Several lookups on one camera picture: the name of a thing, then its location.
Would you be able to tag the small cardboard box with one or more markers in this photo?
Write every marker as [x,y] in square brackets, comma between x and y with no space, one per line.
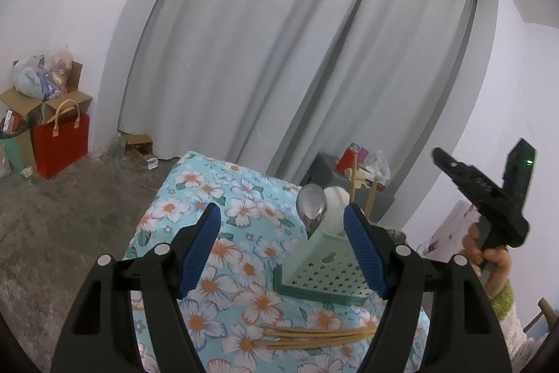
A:
[137,143]

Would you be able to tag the metal spoon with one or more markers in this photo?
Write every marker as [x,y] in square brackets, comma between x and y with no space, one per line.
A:
[311,204]

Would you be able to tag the person's right hand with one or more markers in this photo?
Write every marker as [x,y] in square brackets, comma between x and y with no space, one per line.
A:
[498,263]

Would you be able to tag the red gift bag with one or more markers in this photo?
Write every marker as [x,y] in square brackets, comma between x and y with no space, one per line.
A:
[61,145]

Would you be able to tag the clear plastic bag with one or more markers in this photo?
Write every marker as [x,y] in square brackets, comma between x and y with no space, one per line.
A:
[380,165]

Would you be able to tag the green star-holed utensil basket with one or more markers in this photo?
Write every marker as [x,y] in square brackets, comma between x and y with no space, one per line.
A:
[323,268]

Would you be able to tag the green gift bag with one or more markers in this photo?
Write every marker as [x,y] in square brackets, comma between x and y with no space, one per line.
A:
[19,150]

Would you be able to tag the bundle of wooden chopsticks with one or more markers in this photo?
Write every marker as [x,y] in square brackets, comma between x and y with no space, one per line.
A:
[314,338]

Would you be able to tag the blue floral blanket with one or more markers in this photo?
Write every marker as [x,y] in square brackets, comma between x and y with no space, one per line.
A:
[192,180]

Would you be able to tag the person's right forearm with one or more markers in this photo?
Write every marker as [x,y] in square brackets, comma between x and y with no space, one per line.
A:
[502,301]

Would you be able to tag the pink printed cloth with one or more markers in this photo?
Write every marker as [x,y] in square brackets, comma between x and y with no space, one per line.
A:
[450,224]

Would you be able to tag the red thermos bottle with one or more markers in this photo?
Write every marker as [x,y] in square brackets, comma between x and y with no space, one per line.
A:
[347,159]

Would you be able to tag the pile of plastic bags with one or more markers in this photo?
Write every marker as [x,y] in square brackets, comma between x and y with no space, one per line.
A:
[30,78]

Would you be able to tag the grey curtain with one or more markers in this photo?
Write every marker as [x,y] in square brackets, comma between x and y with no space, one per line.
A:
[262,49]

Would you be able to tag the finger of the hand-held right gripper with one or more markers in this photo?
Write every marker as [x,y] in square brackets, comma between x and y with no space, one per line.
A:
[463,178]

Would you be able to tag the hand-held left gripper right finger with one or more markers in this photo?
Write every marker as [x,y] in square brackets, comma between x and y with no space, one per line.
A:
[362,250]

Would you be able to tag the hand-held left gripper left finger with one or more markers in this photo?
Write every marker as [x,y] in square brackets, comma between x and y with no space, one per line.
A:
[201,250]

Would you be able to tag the open cardboard box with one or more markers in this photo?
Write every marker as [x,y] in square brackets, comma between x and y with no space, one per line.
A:
[72,97]

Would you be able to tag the grey cabinet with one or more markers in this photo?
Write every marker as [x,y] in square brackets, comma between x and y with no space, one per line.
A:
[327,172]

